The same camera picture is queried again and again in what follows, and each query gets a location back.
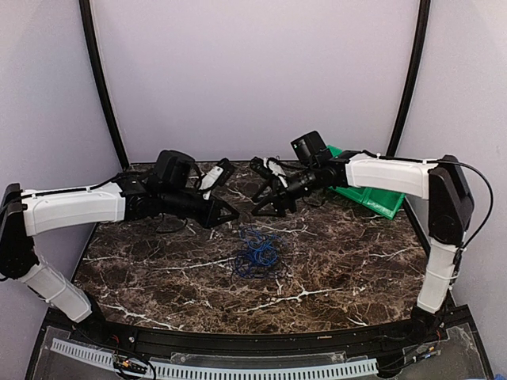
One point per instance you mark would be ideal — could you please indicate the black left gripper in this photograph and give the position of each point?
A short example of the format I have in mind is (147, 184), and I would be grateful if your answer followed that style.
(211, 217)

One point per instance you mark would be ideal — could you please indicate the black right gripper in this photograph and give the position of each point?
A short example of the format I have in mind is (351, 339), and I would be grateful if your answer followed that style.
(276, 195)

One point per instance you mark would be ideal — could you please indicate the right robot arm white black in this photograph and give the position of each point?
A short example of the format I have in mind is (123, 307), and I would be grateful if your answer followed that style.
(381, 183)

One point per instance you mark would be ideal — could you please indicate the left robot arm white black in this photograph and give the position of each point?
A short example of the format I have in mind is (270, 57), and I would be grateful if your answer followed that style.
(126, 197)

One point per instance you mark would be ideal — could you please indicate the green plastic bin left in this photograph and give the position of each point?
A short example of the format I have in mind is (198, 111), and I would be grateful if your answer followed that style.
(334, 151)

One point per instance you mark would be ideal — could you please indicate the green plastic bin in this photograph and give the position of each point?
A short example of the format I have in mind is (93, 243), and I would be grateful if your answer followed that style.
(334, 151)
(358, 195)
(384, 202)

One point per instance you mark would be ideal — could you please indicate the green plastic bin middle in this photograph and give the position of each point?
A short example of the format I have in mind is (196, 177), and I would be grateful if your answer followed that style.
(358, 195)

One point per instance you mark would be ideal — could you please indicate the green plastic bin right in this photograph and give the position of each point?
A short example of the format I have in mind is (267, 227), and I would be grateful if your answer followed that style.
(384, 202)

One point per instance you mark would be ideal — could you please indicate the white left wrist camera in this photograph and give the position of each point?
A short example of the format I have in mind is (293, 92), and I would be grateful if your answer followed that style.
(217, 176)

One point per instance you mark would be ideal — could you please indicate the black front rail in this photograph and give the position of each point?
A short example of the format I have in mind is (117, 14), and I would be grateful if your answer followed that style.
(378, 340)

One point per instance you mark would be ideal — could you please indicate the white slotted cable duct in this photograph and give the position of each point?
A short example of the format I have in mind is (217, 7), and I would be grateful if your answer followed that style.
(194, 366)

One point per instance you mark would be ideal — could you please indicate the black frame post left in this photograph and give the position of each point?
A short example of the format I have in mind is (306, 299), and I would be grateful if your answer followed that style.
(85, 7)

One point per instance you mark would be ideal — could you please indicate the black frame post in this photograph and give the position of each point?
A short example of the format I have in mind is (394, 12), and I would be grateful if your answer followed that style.
(85, 7)
(411, 76)

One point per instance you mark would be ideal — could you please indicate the black frame post right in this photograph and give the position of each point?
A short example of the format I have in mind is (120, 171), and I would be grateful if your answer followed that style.
(411, 76)

